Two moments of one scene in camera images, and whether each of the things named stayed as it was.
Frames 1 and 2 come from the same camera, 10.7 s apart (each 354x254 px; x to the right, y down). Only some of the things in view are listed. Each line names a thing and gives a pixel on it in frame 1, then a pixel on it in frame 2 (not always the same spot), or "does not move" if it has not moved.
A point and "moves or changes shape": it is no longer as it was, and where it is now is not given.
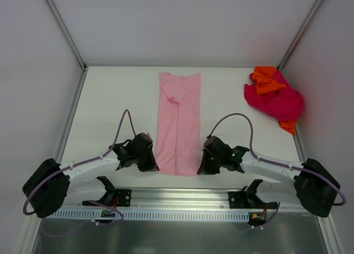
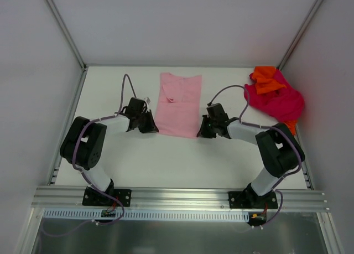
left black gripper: x=146 y=162 -> x=144 y=120
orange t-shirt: x=266 y=79 does not move
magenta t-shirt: x=284 y=104 does not move
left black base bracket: x=114 y=197 does not move
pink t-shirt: x=179 y=150 moves or changes shape
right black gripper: x=207 y=165 -> x=210 y=125
